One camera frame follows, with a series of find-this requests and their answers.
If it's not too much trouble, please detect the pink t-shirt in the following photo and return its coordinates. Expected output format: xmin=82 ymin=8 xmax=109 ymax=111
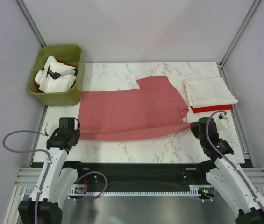
xmin=78 ymin=76 xmax=190 ymax=141

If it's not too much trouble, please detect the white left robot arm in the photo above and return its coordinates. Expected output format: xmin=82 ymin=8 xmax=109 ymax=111
xmin=18 ymin=117 xmax=85 ymax=224

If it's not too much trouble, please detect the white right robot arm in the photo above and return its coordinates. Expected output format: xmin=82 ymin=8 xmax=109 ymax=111
xmin=190 ymin=117 xmax=264 ymax=224

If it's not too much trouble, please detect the folded red t-shirt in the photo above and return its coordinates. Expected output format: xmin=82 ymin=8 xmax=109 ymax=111
xmin=191 ymin=105 xmax=233 ymax=113

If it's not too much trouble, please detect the folded cream t-shirt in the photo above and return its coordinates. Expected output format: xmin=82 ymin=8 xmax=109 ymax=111
xmin=184 ymin=77 xmax=238 ymax=108

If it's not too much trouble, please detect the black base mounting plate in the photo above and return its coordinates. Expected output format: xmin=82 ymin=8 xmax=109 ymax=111
xmin=63 ymin=161 xmax=209 ymax=193

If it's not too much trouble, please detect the white t-shirt in bin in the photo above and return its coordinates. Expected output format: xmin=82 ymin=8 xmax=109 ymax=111
xmin=34 ymin=56 xmax=77 ymax=93

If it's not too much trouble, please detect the olive green plastic bin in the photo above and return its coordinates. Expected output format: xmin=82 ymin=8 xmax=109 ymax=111
xmin=27 ymin=44 xmax=85 ymax=106

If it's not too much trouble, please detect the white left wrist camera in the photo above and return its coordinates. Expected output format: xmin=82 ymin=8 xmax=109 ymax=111
xmin=42 ymin=122 xmax=55 ymax=136

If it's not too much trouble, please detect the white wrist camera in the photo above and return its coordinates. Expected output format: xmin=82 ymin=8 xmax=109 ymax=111
xmin=215 ymin=113 xmax=229 ymax=131
xmin=42 ymin=122 xmax=55 ymax=136

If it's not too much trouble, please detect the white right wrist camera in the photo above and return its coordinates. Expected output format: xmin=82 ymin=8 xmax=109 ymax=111
xmin=215 ymin=113 xmax=229 ymax=131

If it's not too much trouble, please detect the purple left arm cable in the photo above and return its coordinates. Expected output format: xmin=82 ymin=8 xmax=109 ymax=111
xmin=2 ymin=130 xmax=109 ymax=224

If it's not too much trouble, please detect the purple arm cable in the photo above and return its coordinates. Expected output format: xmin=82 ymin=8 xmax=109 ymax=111
xmin=2 ymin=130 xmax=109 ymax=224
xmin=197 ymin=111 xmax=264 ymax=224

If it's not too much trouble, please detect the aluminium front rail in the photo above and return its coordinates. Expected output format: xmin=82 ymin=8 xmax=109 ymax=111
xmin=16 ymin=168 xmax=264 ymax=187

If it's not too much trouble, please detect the white slotted cable duct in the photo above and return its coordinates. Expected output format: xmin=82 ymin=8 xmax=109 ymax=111
xmin=25 ymin=184 xmax=216 ymax=196

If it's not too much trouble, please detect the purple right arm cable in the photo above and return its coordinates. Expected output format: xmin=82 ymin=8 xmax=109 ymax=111
xmin=197 ymin=111 xmax=264 ymax=224

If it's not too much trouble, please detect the left aluminium frame post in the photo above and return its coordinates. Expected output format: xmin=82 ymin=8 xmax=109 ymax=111
xmin=15 ymin=0 xmax=47 ymax=48

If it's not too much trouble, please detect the aluminium frame post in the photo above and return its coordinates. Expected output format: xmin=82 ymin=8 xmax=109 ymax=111
xmin=15 ymin=0 xmax=47 ymax=48
xmin=218 ymin=0 xmax=263 ymax=69

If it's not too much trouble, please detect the right aluminium frame post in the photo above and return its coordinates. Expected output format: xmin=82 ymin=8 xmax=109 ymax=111
xmin=218 ymin=0 xmax=263 ymax=69

